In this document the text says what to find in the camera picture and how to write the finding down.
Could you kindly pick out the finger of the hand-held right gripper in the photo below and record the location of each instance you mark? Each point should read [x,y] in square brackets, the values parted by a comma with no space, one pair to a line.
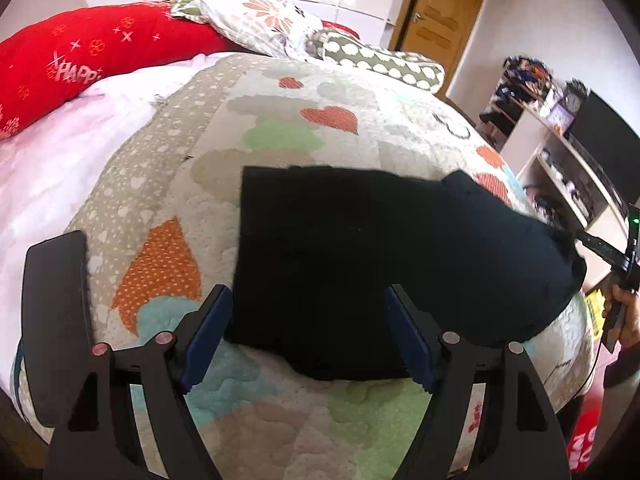
[600,247]

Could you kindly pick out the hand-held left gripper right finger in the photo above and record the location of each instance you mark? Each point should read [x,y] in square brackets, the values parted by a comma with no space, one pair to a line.
[410,340]

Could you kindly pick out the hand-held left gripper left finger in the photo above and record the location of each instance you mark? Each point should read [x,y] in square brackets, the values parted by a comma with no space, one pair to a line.
[210,340]

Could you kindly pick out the black pants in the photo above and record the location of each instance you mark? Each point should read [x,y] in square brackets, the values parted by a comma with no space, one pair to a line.
[350,260]

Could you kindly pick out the person's right hand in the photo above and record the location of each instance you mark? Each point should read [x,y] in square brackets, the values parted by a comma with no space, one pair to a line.
[632,317]

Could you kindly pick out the yellow printed packet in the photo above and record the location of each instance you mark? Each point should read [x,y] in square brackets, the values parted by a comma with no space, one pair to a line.
[596,310]

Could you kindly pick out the white shelf cabinet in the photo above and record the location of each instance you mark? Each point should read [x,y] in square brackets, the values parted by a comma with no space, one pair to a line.
[555,170]

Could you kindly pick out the black television screen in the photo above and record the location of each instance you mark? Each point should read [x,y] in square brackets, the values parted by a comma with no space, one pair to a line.
[610,140]

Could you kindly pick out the black flat panel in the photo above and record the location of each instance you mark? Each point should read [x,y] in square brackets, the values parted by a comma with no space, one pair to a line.
[55,320]

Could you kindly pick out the shoe rack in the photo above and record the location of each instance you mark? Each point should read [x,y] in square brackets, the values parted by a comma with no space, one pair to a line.
[525,85]

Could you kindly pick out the pale pink bedsheet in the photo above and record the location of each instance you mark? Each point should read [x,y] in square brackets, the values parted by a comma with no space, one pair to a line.
[75,160]

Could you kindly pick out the heart pattern quilt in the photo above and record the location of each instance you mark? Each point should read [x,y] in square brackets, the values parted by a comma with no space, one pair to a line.
[300,110]

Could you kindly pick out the green bolster pillow white print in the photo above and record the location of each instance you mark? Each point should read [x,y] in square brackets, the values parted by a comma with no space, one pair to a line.
[380,62]

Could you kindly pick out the wooden door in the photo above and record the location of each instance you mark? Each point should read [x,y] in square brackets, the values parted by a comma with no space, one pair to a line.
[440,15]

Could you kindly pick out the long red pillow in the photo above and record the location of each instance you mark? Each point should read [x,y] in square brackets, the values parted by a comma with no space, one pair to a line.
[75,50]

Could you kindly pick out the white floral pillow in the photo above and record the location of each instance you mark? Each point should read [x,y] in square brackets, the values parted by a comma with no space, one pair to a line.
[250,15]

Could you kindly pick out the beige rounded headboard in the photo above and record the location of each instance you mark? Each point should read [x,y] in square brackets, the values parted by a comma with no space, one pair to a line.
[45,5]

